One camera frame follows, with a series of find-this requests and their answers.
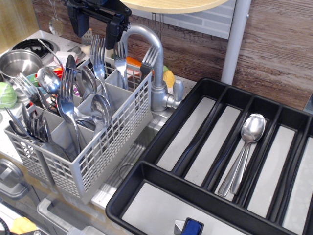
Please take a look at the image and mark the big steel spoon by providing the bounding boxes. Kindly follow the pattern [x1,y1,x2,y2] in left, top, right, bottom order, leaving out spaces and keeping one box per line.
[73,66,97,103]

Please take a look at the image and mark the round wooden shelf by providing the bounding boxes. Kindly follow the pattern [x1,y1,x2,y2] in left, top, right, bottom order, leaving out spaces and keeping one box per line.
[121,0,227,14]

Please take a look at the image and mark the steel spoon in tray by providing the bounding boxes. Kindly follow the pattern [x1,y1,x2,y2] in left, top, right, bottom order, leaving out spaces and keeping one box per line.
[230,142,251,194]
[218,114,266,197]

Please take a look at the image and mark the black cutlery tray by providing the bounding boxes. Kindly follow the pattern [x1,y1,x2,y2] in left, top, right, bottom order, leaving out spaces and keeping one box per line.
[106,78,313,235]

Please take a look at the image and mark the silver kitchen faucet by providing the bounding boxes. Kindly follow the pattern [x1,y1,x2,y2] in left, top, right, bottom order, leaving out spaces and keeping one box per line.
[121,23,184,111]

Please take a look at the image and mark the steel fork far left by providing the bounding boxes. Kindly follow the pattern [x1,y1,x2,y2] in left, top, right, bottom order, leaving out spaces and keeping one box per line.
[13,73,44,108]

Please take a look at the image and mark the blue object bottom edge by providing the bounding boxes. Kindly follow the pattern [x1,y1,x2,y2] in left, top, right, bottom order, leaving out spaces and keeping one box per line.
[174,218,204,235]

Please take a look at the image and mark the large steel fork front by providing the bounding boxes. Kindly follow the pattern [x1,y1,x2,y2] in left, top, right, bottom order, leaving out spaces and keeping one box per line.
[57,70,81,155]

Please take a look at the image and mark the grey plastic cutlery basket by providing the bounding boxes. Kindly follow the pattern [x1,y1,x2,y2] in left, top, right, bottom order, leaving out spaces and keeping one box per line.
[4,65,153,203]

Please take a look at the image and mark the orange toy carrot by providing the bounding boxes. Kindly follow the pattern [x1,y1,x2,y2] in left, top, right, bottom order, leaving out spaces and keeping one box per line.
[126,56,141,67]

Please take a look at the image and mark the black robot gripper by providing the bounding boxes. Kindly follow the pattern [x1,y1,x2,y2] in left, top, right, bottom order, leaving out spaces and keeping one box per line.
[65,0,132,50]

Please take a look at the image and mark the green toy cabbage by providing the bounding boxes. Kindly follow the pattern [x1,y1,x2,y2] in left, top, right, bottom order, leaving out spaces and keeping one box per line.
[0,82,17,109]

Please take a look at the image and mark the yellow toy corn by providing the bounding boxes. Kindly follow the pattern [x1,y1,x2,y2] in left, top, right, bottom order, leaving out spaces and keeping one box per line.
[163,70,175,88]

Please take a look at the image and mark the hanging steel skimmer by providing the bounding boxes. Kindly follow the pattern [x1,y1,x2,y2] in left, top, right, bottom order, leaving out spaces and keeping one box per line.
[48,0,64,37]

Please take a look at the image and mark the steel spoon front compartment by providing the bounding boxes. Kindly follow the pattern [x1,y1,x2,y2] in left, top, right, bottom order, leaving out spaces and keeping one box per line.
[90,94,112,138]

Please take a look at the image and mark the steel fork back middle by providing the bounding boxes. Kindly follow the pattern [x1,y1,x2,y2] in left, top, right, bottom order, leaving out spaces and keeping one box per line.
[113,41,128,90]

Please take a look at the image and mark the black stove burner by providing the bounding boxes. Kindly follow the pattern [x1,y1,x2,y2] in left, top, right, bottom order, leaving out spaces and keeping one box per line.
[12,39,59,61]

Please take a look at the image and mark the tall steel fork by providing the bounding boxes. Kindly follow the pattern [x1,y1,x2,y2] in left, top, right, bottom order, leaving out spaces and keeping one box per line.
[90,34,110,102]

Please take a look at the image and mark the steel fork back right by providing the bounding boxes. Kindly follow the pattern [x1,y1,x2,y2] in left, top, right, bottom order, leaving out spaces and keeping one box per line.
[140,45,159,81]

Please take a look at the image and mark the steel cooking pot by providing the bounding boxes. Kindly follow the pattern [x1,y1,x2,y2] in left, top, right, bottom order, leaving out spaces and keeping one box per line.
[0,49,43,82]

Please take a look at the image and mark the small forks bundle front left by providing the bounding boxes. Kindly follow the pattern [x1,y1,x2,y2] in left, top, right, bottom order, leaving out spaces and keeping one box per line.
[5,104,48,143]

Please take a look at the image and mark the round steel spoon left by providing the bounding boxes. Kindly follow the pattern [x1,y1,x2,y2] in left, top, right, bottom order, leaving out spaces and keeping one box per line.
[37,67,61,95]

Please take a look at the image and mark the hanging steel spatula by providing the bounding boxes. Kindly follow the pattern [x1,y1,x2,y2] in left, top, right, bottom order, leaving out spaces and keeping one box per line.
[81,28,92,46]

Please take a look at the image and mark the dark spoon in basket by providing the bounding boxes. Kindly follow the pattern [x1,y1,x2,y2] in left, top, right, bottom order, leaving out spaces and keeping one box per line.
[66,54,76,71]

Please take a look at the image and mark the white metal pole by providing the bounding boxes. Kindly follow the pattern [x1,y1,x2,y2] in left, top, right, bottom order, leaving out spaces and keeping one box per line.
[221,0,251,85]

